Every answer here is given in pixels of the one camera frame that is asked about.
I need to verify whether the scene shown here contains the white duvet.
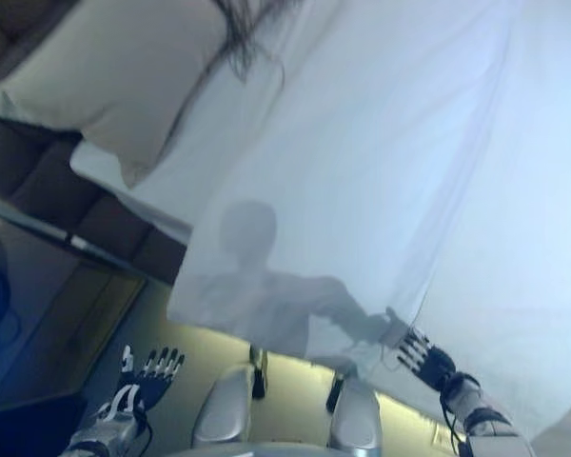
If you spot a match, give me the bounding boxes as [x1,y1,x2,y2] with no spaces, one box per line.
[165,0,571,457]

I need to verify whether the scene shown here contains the wooden nightstand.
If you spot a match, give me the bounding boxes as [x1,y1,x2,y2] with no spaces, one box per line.
[0,189,149,416]

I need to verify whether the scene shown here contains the right dark robot foot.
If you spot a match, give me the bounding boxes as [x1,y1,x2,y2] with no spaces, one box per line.
[325,368,349,411]

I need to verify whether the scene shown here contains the left dark robot foot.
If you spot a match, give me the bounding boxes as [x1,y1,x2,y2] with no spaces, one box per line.
[247,344,269,400]

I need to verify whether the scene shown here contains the dark hair strands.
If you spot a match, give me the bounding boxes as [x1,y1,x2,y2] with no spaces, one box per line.
[212,0,287,99]

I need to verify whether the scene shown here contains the right robot hand black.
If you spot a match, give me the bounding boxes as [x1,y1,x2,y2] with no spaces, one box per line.
[395,331,459,389]

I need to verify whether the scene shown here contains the brown tufted headboard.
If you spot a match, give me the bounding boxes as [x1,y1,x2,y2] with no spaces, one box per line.
[0,0,92,89]

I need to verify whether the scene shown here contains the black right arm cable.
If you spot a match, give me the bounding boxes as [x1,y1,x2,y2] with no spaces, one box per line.
[448,403,463,445]

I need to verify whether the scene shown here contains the dark robot foot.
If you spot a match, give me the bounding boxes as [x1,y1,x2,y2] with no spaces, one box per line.
[247,344,269,400]
[325,368,349,411]

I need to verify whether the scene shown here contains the grey robot torso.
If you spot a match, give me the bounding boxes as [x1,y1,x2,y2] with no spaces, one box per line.
[184,439,349,457]

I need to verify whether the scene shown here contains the brown tufted bed frame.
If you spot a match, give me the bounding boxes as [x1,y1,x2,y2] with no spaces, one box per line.
[0,112,187,288]

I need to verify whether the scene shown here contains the mattress with white sheet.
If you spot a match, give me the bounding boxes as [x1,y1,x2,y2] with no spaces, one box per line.
[0,88,196,240]

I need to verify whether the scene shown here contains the left robot hand black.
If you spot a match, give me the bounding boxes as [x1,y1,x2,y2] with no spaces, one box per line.
[118,345,187,412]

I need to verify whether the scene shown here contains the beige pillow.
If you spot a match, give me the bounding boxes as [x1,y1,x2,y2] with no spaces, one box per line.
[0,0,230,190]

